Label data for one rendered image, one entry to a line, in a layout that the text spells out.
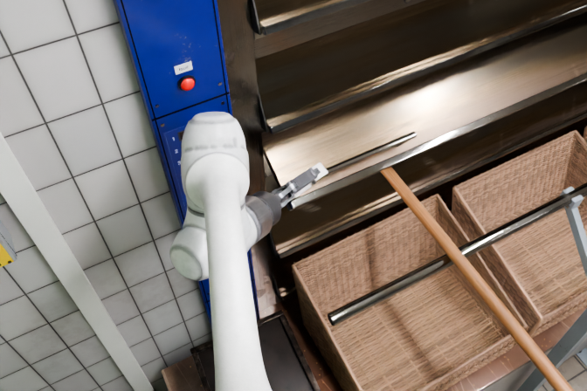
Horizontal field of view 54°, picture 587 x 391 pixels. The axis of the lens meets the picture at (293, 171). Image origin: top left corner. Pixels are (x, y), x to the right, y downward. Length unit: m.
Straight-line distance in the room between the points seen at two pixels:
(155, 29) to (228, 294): 0.45
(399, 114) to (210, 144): 0.67
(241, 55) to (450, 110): 0.63
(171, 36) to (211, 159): 0.23
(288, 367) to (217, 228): 0.92
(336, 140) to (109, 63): 0.60
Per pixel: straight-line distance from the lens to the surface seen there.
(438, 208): 1.97
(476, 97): 1.58
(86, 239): 1.34
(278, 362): 1.69
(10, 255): 1.21
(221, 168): 0.90
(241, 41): 1.11
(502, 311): 1.35
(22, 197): 1.17
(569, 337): 1.93
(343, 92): 1.31
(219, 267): 0.80
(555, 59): 1.76
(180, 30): 1.00
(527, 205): 2.32
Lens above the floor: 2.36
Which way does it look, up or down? 51 degrees down
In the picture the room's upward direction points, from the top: 1 degrees counter-clockwise
